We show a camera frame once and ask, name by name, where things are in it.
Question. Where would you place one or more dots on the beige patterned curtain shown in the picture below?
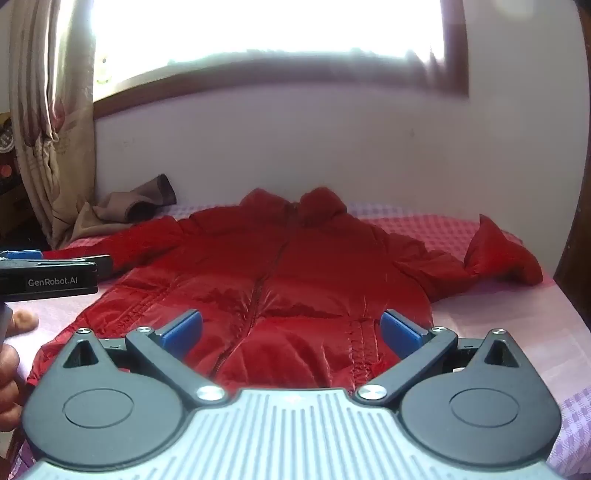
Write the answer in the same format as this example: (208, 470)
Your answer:
(51, 138)

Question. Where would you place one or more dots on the pink checked bed sheet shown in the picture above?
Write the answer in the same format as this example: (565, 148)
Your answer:
(498, 314)

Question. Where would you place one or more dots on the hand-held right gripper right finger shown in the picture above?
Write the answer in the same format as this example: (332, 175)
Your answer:
(400, 332)

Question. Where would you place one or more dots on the wooden framed window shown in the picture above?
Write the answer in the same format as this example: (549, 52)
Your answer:
(277, 32)

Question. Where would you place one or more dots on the person's left hand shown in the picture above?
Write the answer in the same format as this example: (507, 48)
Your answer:
(9, 387)

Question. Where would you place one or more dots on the brown garment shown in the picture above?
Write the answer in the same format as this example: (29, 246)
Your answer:
(120, 207)

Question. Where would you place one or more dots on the red puffer jacket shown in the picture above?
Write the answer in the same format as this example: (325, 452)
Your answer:
(295, 277)

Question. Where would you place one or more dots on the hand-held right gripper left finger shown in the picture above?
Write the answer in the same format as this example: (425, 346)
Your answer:
(182, 330)

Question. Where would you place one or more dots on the dark wooden furniture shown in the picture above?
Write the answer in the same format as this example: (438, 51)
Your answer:
(575, 258)

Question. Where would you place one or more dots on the cluttered dark shelf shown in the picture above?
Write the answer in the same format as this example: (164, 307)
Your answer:
(8, 157)

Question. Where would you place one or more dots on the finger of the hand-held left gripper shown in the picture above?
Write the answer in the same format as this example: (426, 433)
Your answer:
(23, 254)
(104, 265)

